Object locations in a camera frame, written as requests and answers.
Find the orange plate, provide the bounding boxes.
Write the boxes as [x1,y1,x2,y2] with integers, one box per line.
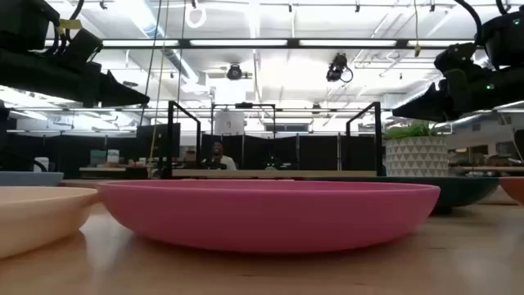
[498,175,524,206]

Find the black background frame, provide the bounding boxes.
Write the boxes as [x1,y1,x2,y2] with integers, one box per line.
[210,101,278,140]

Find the cream plate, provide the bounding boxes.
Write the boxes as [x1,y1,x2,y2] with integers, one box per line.
[0,186,101,260]

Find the blue plate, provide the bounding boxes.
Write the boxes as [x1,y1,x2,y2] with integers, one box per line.
[0,170,65,188]

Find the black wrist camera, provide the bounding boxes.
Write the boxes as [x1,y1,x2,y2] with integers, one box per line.
[61,27,104,65]
[432,41,479,75]

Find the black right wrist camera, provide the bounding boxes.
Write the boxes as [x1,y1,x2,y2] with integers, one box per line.
[432,41,479,75]

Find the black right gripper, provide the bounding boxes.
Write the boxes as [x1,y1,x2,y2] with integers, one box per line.
[391,65,524,123]

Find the dark green plate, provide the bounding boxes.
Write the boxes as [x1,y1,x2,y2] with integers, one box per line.
[305,175,500,210]

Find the black overhead camera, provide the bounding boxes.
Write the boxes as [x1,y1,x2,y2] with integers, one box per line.
[325,52,355,84]

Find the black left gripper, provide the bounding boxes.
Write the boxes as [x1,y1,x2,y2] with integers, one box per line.
[0,48,151,108]

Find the person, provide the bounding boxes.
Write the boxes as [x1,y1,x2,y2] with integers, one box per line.
[201,141,238,171]

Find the green plant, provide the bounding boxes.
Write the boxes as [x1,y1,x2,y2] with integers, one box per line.
[382,120,437,140]

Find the pale hanging cord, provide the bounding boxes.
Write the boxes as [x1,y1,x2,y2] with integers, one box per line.
[147,0,170,177]

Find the black monitor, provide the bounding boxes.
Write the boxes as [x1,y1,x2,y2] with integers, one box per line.
[136,122,182,169]

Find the black partition panels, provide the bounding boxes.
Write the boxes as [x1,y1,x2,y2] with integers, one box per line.
[199,133,377,172]

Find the teal box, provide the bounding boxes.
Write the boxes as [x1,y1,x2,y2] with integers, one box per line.
[89,149,108,167]

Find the dark hanging cable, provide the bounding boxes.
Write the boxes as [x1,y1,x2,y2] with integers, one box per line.
[140,0,164,126]

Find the yellow tag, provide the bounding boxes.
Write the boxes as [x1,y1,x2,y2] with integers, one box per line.
[58,18,83,31]

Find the black metal shelf frame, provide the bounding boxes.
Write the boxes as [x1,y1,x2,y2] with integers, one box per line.
[165,100,385,180]

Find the white cylinder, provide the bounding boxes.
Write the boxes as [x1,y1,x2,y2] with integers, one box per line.
[213,108,246,137]

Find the round black ceiling fixture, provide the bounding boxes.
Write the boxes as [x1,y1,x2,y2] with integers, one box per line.
[225,62,244,82]

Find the yellow hanging cable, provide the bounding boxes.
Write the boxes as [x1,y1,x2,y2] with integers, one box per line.
[412,0,422,58]

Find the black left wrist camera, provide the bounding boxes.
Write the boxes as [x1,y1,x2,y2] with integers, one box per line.
[61,27,104,65]

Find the pink plate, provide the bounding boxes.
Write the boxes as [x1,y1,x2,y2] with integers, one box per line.
[97,179,442,254]

